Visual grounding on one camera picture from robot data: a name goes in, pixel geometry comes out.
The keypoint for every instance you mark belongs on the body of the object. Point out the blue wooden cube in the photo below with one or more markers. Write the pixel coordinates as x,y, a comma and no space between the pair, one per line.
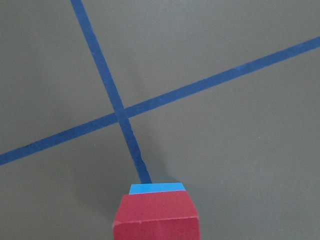
146,188

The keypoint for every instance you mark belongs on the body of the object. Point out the red wooden cube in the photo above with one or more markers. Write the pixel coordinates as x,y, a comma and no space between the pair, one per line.
169,215

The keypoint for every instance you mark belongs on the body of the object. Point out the blue tape grid lines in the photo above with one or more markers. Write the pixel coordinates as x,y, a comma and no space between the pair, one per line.
122,115

